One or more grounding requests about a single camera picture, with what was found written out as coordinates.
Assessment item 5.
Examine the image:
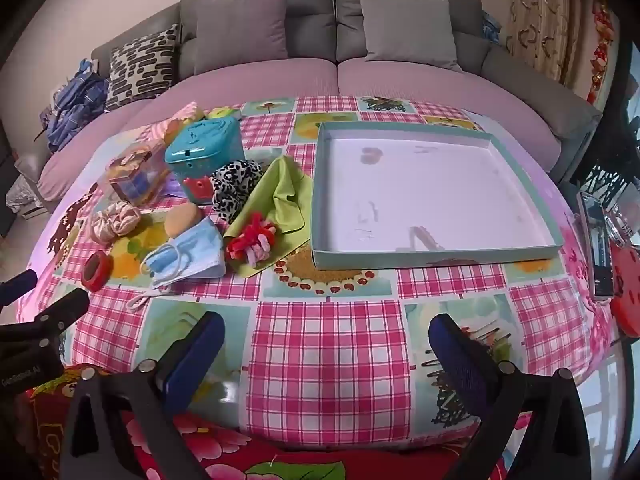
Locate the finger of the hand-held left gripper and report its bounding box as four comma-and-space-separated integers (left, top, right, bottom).
0, 287, 92, 348
0, 268, 39, 308

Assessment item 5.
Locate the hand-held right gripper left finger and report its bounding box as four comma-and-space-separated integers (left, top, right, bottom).
59, 310, 226, 480

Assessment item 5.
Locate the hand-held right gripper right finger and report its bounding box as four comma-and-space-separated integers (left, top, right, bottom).
428, 313, 593, 480

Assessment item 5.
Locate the red tape roll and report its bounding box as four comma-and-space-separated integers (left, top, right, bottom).
81, 252, 115, 292

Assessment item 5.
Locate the blue face mask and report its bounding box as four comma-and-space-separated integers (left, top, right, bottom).
129, 217, 227, 312

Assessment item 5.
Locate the red pink pipe cleaner bundle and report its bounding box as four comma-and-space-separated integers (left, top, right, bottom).
223, 211, 284, 267

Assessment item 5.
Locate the beige egg-shaped sponge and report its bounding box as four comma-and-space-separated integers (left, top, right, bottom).
164, 203, 204, 239

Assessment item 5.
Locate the shallow teal cardboard box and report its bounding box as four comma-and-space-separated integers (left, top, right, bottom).
310, 121, 566, 273

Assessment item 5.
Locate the leopard print scrunchie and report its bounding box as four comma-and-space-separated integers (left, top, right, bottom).
210, 158, 267, 224

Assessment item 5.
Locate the green cloth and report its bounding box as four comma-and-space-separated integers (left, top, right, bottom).
224, 155, 314, 279

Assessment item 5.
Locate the pink striped chenille sponge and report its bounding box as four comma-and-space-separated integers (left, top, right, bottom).
149, 102, 207, 147

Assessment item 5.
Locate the pink scrunchie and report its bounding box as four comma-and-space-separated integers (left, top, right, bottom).
86, 202, 144, 247

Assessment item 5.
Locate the red floral blanket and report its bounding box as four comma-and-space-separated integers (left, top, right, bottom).
15, 364, 502, 480

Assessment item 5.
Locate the clear plastic box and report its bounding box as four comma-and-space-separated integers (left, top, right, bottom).
104, 139, 174, 208

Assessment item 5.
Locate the smartphone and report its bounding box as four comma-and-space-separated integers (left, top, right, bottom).
576, 190, 615, 302

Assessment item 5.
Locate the red plastic stool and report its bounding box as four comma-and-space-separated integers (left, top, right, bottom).
609, 244, 640, 339

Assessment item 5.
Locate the blue striped clothing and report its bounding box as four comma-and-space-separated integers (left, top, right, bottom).
34, 59, 112, 155

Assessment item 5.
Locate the teal plastic toy box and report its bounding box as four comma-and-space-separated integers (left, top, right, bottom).
164, 116, 247, 206

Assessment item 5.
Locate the clear glass bottle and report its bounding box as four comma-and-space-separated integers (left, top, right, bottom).
604, 199, 640, 249

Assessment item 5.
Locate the black patterned cushion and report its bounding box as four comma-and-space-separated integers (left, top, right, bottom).
104, 23, 181, 111

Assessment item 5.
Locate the black metal rack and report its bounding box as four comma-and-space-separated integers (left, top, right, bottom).
574, 110, 640, 197

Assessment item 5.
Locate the light grey cushion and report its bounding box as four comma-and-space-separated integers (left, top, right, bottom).
356, 0, 464, 73

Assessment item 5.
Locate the small blue cloth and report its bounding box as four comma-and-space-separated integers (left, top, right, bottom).
481, 11, 502, 45

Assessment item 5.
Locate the purple grey cushion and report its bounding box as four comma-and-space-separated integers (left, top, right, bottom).
194, 0, 292, 64

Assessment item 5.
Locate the red hanging decoration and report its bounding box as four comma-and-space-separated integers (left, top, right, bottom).
586, 2, 617, 107

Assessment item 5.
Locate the beige patterned curtain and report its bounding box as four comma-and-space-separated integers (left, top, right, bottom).
504, 0, 597, 87

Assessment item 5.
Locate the grey sofa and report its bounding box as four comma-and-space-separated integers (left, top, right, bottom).
37, 0, 603, 211

